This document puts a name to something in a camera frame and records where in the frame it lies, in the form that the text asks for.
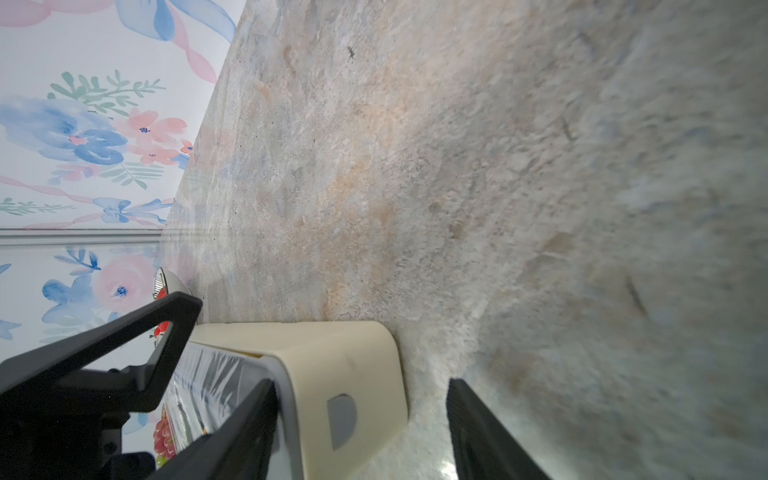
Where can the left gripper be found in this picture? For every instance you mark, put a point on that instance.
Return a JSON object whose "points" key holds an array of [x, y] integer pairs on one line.
{"points": [[61, 420]]}

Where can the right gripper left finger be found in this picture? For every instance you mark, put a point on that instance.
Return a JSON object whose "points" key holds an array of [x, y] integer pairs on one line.
{"points": [[240, 449]]}

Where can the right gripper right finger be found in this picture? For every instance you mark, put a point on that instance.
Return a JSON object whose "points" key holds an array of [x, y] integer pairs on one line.
{"points": [[483, 448]]}

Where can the cream plastic wrap dispenser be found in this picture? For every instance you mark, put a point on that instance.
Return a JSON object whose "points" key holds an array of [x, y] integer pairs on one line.
{"points": [[339, 386]]}

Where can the plate of grapes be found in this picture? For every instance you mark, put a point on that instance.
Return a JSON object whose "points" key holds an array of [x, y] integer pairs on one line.
{"points": [[164, 444]]}

